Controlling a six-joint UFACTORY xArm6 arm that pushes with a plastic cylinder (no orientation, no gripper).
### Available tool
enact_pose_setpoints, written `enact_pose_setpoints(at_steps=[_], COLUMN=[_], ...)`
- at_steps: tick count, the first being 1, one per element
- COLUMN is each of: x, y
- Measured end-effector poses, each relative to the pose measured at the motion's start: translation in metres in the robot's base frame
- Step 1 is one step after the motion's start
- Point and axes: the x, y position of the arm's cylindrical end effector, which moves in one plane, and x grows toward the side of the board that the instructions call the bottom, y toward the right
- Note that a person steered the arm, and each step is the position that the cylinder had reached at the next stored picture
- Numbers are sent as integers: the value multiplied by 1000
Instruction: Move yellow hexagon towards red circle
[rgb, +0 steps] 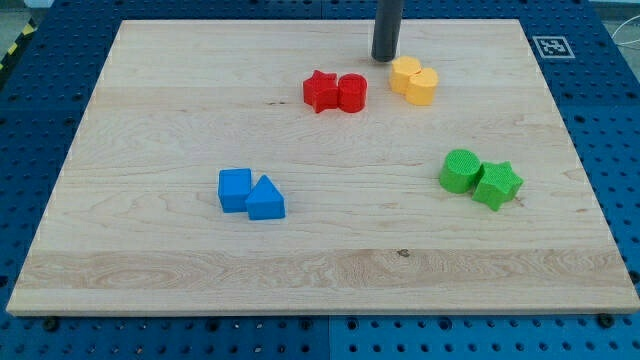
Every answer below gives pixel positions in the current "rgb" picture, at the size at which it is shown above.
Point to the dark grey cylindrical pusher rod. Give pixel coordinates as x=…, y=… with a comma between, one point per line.
x=386, y=29

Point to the yellow hexagon block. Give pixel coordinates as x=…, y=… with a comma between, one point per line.
x=401, y=70

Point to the red cylinder block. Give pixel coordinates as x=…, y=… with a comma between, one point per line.
x=352, y=90

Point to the yellow heart block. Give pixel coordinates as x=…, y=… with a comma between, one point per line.
x=421, y=87

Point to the red star block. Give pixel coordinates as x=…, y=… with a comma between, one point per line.
x=320, y=91

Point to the green cylinder block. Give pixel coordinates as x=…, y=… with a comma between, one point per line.
x=459, y=171

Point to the white fiducial marker tag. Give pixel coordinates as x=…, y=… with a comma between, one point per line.
x=553, y=47

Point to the green star block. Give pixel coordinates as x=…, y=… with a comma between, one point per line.
x=497, y=184

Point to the light wooden board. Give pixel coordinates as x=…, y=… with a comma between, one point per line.
x=134, y=225

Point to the blue triangle block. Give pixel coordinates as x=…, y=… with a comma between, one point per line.
x=265, y=202

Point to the blue cube block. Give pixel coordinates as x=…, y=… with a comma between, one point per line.
x=234, y=186

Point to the yellow black hazard tape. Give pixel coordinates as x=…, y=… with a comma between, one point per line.
x=18, y=46

